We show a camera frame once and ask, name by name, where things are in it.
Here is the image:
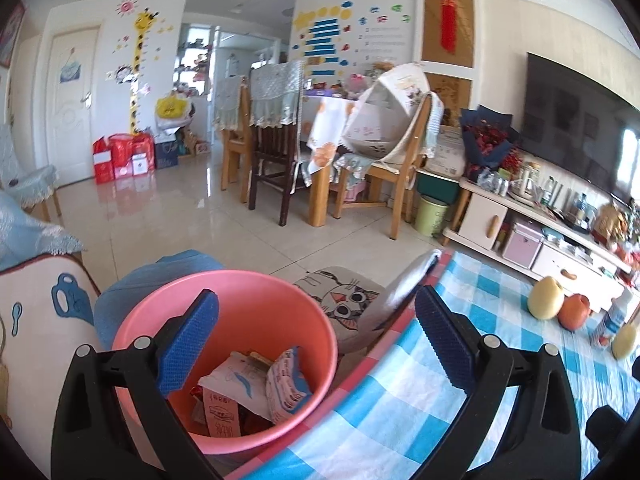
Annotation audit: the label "white yogurt bottle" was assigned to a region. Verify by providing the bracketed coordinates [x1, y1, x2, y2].
[589, 289, 634, 349]

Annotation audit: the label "blue white checked tablecloth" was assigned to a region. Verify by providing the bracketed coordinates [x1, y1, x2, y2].
[225, 248, 640, 480]

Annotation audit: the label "dark wrapped flower bouquet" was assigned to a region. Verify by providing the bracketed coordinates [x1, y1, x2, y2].
[458, 104, 521, 184]

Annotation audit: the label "light wooden chair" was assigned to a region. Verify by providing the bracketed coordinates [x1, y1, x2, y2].
[212, 74, 251, 202]

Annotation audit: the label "light blue lace cloth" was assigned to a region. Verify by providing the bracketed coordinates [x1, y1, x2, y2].
[0, 189, 86, 272]

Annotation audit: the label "white blue spout pouch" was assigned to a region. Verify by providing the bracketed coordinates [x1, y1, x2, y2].
[197, 351, 274, 406]

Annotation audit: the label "red gift box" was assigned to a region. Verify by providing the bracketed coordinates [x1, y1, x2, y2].
[92, 137, 116, 185]
[130, 134, 156, 176]

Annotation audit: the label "white blue packet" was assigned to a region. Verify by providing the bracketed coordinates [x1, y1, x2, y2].
[264, 345, 314, 426]

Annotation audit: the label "cat print stool cushion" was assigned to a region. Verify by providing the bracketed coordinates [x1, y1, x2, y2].
[292, 265, 389, 356]

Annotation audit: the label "red gift bag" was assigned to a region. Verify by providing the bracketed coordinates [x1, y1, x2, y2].
[108, 133, 136, 181]

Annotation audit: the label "red apple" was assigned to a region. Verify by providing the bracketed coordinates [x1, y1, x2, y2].
[557, 293, 591, 331]

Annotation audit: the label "pink storage box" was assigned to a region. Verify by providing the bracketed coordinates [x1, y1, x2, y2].
[501, 220, 545, 270]

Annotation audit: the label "yellow plastic bag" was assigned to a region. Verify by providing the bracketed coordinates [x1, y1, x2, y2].
[154, 93, 194, 121]

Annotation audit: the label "white door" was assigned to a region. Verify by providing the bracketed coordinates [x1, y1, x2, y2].
[44, 24, 104, 186]

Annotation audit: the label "dark green box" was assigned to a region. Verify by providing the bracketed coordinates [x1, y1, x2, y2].
[415, 169, 461, 206]

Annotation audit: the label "small yellow pear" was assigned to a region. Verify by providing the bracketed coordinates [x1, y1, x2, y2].
[527, 275, 566, 321]

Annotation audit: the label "blue round cushion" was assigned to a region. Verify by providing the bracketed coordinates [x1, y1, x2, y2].
[94, 249, 226, 351]

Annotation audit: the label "chair with light blue cover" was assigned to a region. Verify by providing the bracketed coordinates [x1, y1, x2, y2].
[0, 120, 59, 222]

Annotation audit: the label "glass kettle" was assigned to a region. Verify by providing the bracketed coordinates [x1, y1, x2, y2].
[509, 159, 544, 206]

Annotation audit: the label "dark blue gift box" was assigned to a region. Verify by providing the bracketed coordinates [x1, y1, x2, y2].
[153, 139, 180, 170]

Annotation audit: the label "dining table with orange-print cloth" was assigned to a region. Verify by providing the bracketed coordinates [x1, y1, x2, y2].
[304, 94, 362, 227]

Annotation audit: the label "golden ornament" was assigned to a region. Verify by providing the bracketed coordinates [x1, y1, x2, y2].
[592, 202, 631, 246]

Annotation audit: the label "brown cork wall panel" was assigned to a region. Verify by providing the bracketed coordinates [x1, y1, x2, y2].
[419, 0, 476, 127]

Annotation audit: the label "blue yellow wall stickers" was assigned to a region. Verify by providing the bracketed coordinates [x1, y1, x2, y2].
[292, 2, 416, 79]

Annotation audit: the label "wooden chair with food cover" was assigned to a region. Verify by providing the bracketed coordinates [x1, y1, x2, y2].
[332, 91, 447, 241]

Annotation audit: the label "cartoon print sofa cover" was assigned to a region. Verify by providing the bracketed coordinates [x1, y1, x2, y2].
[0, 254, 101, 461]

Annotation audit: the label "black television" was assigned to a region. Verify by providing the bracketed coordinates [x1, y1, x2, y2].
[519, 52, 640, 212]

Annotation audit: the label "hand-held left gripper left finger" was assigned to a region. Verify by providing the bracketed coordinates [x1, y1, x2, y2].
[50, 289, 221, 480]

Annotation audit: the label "white television cabinet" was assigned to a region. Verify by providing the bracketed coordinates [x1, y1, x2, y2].
[442, 177, 640, 291]

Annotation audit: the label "white printed food cover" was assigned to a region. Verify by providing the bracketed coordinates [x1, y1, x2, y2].
[341, 62, 433, 162]

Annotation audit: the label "large yellow pear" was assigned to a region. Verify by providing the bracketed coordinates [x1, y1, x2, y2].
[610, 323, 640, 361]

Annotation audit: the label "giraffe height chart sticker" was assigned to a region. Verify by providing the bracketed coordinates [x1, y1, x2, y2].
[117, 0, 169, 136]

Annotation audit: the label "light green trash bin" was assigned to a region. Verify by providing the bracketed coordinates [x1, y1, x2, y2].
[414, 193, 451, 239]

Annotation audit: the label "pink plastic bucket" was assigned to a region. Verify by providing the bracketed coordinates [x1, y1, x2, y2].
[110, 269, 340, 456]

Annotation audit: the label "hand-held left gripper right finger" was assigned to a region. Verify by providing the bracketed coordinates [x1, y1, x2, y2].
[414, 285, 582, 480]

